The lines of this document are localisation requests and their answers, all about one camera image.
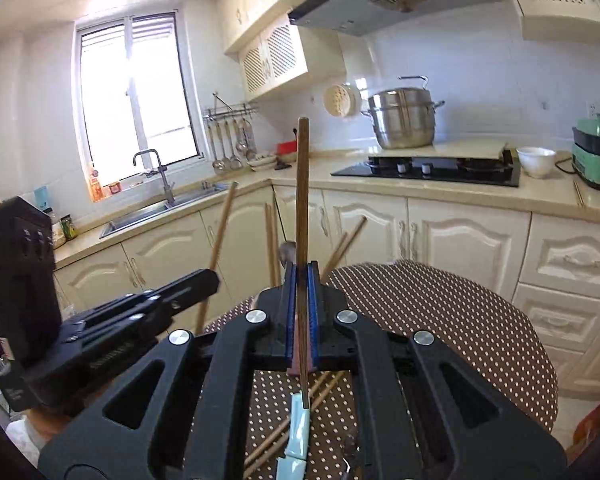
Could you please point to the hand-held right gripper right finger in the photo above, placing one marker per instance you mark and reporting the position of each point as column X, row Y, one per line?
column 313, row 310

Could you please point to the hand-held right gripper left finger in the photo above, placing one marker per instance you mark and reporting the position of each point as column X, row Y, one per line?
column 291, row 310

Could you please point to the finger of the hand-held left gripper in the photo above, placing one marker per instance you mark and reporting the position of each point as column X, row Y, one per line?
column 190, row 277
column 180, row 297

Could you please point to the silver spoon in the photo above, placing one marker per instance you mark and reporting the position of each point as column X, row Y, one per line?
column 287, row 252

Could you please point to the brown wooden chopstick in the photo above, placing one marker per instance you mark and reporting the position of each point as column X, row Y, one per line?
column 223, row 227
column 304, row 185

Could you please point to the group of wooden chopsticks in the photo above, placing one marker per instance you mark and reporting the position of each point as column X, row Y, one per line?
column 269, row 240

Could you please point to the light blue knife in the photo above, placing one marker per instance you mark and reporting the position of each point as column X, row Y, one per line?
column 295, row 435

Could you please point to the black utensil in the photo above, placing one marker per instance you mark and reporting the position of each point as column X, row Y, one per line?
column 351, row 452

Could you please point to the person's left forearm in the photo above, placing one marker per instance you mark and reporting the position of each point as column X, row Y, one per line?
column 30, row 440

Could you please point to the jar with white lid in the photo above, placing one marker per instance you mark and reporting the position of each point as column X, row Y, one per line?
column 58, row 235

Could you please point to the small green jar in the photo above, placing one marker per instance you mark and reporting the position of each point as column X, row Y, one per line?
column 69, row 227

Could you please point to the blue top bottle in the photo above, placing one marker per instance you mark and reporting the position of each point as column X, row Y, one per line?
column 41, row 197

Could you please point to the steel double sink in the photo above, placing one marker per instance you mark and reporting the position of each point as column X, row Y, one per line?
column 145, row 215

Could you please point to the steel kitchen faucet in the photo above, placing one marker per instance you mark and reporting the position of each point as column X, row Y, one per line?
column 167, row 190

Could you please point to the orange bottle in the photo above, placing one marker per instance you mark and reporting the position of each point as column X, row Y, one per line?
column 96, row 187

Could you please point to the small red jar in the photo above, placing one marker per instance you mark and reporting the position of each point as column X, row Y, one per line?
column 114, row 188

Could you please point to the steel ladle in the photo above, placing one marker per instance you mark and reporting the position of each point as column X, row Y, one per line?
column 219, row 164

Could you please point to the stacked white plates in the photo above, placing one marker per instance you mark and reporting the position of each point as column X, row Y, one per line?
column 262, row 161

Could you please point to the hanging steel spoon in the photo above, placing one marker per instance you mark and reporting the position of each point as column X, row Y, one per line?
column 250, row 152

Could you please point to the small black stand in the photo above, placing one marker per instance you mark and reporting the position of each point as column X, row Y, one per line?
column 282, row 165

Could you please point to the beige kitchen countertop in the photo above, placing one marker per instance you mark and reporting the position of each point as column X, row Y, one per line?
column 320, row 162

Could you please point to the black glass gas hob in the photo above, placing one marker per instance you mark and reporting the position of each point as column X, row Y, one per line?
column 380, row 172

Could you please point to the cream lower cabinets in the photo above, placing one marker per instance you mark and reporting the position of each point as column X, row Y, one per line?
column 455, row 240

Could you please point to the red container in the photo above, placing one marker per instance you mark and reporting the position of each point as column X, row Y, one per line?
column 286, row 150

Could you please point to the steel steamer pot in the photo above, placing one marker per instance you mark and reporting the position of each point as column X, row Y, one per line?
column 405, row 125

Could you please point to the cream round perforated plate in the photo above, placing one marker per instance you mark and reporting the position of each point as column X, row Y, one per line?
column 336, row 99

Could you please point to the beige board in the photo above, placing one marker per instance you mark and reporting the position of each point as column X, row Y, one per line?
column 460, row 150

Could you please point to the white bowl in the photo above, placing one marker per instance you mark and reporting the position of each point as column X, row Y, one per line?
column 536, row 162

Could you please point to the pair of light chopsticks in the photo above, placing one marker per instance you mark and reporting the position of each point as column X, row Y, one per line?
column 579, row 195

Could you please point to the orange brown object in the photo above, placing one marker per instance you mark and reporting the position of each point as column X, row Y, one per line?
column 597, row 430

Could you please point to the green electric cooker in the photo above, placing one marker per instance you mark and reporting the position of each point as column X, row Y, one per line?
column 597, row 160

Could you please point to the steel wall utensil rack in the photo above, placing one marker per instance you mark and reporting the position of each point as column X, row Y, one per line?
column 230, row 110

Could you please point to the white frame window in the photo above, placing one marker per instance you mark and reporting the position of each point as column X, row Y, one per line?
column 130, row 100

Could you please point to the cream upper wall cabinets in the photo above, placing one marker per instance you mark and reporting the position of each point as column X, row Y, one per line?
column 250, row 0

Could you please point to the double wall outlet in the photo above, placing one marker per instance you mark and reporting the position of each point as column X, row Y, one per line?
column 592, row 109

